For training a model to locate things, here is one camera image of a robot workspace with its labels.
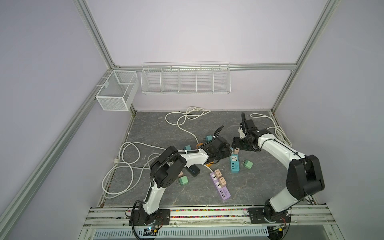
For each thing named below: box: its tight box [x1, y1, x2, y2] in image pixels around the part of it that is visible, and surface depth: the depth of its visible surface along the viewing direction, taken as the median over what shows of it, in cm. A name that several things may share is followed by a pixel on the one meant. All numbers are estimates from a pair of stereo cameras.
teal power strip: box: [230, 153, 240, 173], surface depth 91 cm
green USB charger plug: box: [179, 175, 189, 186], surface depth 86 cm
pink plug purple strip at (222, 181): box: [219, 176, 227, 188], surface depth 80 cm
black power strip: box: [184, 164, 200, 178], surface depth 90 cm
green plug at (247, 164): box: [241, 159, 254, 170], surface depth 92 cm
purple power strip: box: [210, 171, 231, 201], surface depth 82 cm
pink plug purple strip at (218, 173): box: [214, 169, 222, 179], surface depth 82 cm
